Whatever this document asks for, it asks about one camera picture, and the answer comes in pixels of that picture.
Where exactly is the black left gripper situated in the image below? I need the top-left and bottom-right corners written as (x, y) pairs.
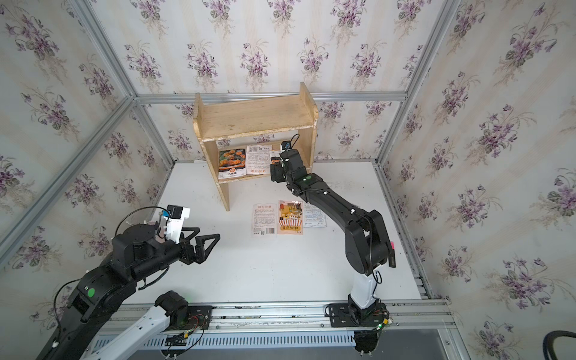
top-left (127, 226), bottom-right (221, 285)

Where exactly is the white label seed bag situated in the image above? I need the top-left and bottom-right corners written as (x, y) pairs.
top-left (245, 145), bottom-right (272, 175)

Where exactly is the orange flower seed bag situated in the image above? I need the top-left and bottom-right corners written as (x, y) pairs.
top-left (269, 150), bottom-right (281, 165)
top-left (218, 148), bottom-right (247, 180)

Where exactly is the colourful popcorn seed bag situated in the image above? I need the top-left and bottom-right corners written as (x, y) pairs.
top-left (277, 201), bottom-right (304, 235)

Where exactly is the white text seed bag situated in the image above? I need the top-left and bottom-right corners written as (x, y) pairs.
top-left (303, 203), bottom-right (327, 228)

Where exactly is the white barcode seed bag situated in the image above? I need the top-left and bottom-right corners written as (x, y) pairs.
top-left (251, 203), bottom-right (277, 238)

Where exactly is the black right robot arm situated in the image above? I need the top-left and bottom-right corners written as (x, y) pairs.
top-left (270, 148), bottom-right (396, 330)

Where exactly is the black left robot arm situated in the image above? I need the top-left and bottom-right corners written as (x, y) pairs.
top-left (38, 224), bottom-right (221, 359)

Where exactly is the wooden two-tier shelf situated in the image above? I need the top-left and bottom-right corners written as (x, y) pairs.
top-left (193, 82), bottom-right (319, 211)

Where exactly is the pink grey highlighter marker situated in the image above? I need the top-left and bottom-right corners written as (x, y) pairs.
top-left (388, 241), bottom-right (397, 269)

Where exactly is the black chair part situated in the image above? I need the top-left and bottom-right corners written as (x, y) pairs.
top-left (541, 330), bottom-right (575, 360)

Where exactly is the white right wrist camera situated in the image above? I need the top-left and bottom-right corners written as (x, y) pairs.
top-left (280, 140), bottom-right (293, 152)

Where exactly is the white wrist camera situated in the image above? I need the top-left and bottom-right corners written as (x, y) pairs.
top-left (157, 205), bottom-right (191, 244)
top-left (280, 140), bottom-right (293, 152)

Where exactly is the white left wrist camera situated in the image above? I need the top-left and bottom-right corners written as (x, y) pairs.
top-left (157, 205), bottom-right (191, 244)

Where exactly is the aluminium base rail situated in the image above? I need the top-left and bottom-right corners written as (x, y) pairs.
top-left (85, 298), bottom-right (455, 360)

